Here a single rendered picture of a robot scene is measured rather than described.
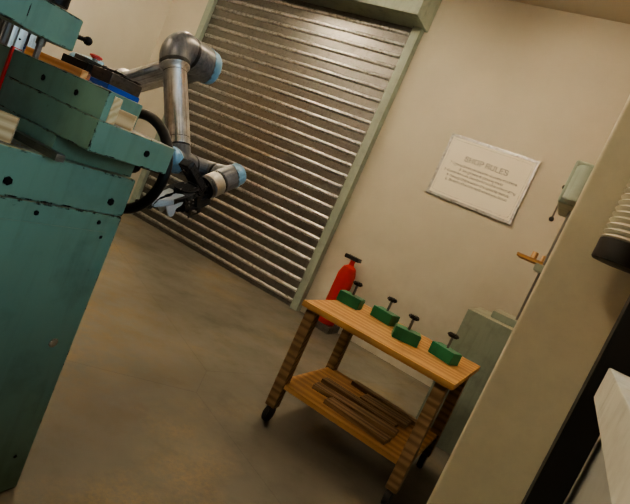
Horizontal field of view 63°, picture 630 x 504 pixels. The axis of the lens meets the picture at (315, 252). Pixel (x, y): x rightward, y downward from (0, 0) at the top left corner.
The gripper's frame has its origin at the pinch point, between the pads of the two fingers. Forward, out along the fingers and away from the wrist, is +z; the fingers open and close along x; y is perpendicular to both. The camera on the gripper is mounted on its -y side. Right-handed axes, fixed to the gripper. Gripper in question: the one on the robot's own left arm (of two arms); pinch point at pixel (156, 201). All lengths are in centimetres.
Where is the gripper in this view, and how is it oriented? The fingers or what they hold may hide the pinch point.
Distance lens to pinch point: 150.4
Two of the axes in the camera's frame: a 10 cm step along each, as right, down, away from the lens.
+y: -1.4, 8.3, 5.4
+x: -8.2, -4.0, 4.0
